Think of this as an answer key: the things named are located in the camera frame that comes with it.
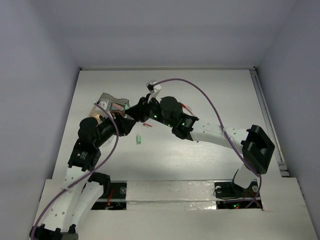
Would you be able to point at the light green marker cap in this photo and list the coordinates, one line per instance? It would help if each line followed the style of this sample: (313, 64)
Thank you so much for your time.
(138, 139)

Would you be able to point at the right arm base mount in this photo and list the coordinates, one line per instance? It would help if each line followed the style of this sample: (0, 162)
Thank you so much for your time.
(230, 195)

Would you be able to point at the red pen clear barrel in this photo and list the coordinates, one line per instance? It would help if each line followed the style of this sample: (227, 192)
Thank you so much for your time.
(188, 109)

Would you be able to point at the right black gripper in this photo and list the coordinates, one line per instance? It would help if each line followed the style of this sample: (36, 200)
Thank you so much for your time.
(139, 111)

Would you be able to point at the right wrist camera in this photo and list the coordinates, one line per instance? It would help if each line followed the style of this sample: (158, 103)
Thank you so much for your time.
(154, 89)

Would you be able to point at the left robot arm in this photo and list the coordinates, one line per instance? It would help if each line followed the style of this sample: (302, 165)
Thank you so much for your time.
(83, 185)

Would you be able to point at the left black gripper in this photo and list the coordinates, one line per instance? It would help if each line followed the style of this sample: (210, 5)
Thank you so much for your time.
(123, 124)

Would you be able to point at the grey translucent container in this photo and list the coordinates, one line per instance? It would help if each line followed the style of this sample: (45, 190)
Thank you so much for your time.
(118, 101)

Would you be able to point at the orange translucent container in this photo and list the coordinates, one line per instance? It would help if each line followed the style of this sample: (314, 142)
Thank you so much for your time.
(98, 114)

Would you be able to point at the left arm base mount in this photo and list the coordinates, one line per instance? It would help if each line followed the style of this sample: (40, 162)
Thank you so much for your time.
(114, 193)

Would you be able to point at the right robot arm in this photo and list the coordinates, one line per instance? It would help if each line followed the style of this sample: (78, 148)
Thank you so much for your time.
(253, 144)

